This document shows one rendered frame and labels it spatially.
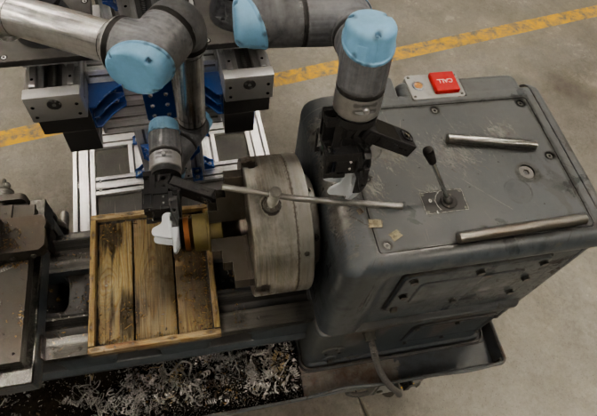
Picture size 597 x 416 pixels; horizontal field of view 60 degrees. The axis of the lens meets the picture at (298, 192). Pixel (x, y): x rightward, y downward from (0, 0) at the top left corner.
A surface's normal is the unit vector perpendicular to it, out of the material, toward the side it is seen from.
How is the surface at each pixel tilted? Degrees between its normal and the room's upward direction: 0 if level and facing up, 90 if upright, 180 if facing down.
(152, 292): 0
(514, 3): 0
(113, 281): 0
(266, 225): 29
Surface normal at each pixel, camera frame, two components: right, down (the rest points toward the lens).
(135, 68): -0.26, 0.80
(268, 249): 0.20, 0.25
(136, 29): -0.07, -0.54
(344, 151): 0.07, -0.68
